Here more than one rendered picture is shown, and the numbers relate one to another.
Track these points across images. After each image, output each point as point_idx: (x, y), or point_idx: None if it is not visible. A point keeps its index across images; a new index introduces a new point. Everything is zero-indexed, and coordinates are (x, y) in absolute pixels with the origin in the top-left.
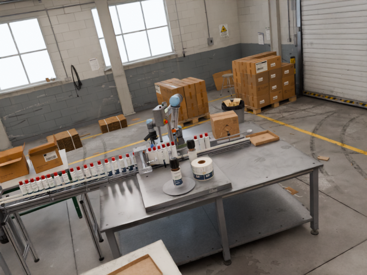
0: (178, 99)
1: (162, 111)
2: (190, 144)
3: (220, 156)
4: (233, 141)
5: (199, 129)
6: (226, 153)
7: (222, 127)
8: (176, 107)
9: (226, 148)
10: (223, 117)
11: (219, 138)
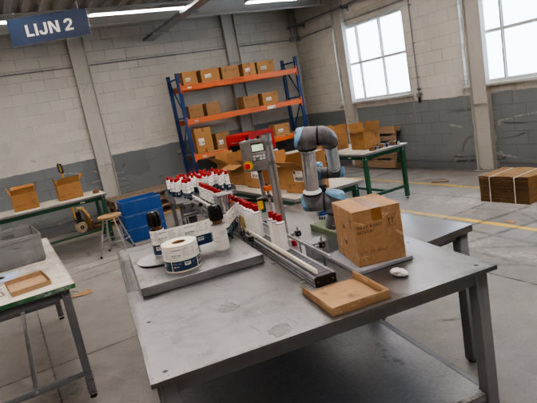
0: (298, 135)
1: (244, 145)
2: (208, 213)
3: (268, 270)
4: (344, 268)
5: (423, 227)
6: (280, 273)
7: (340, 225)
8: (298, 150)
9: (290, 265)
10: (351, 204)
11: (299, 240)
